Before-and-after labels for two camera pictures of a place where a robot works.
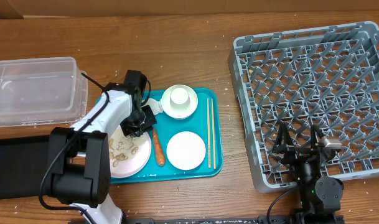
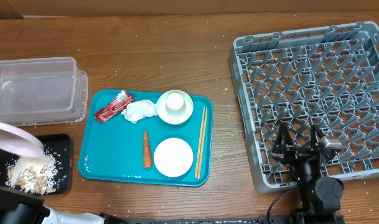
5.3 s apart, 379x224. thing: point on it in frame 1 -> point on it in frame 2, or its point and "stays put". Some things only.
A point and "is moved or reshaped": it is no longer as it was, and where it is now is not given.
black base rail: x=259 y=219 stays put
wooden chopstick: x=213 y=139 -> x=202 y=146
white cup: x=180 y=97 is moved or reshaped
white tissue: x=156 y=106 is moved or reshaped
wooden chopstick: x=208 y=134 -> x=200 y=143
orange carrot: x=160 y=155 -> x=147 y=156
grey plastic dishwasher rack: x=335 y=78 stays put
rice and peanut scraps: x=119 y=148 -> x=33 y=175
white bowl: x=179 y=101 is moved or reshaped
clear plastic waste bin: x=37 y=92 stays put
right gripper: x=295 y=152 stays put
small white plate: x=186 y=150 -> x=173 y=157
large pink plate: x=127 y=154 -> x=15 y=142
